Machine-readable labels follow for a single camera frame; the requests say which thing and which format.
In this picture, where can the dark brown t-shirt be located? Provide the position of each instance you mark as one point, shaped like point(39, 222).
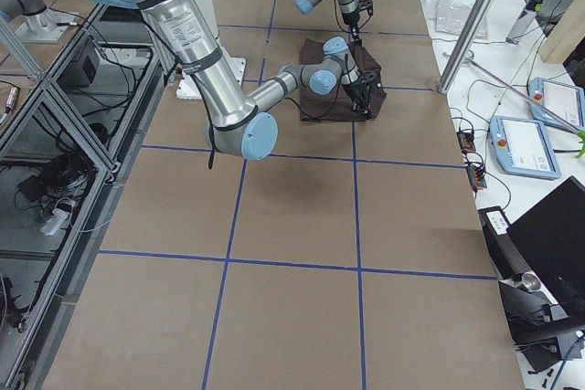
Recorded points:
point(336, 105)

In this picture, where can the teach pendant far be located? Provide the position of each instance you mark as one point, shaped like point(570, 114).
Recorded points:
point(566, 100)

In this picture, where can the cardboard in plastic sleeve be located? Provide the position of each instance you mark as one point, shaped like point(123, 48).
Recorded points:
point(451, 16)

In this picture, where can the aluminium frame rail structure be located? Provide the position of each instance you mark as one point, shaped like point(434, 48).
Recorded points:
point(88, 86)

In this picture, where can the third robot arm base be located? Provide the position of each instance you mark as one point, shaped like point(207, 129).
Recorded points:
point(41, 24)

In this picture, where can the aluminium frame post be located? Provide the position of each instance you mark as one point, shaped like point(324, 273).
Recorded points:
point(463, 44)

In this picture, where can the brown paper table cover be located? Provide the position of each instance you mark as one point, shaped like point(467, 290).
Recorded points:
point(352, 258)

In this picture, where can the teach pendant near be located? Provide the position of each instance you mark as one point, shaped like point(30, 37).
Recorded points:
point(522, 148)

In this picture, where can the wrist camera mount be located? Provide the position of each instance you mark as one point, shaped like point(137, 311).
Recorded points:
point(365, 6)

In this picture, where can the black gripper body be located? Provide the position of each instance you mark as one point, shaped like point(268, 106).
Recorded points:
point(351, 20)
point(353, 89)

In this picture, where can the black monitor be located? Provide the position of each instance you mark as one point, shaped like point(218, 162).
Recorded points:
point(548, 239)

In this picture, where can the teach pendant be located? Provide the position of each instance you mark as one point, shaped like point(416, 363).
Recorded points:
point(522, 148)
point(566, 100)

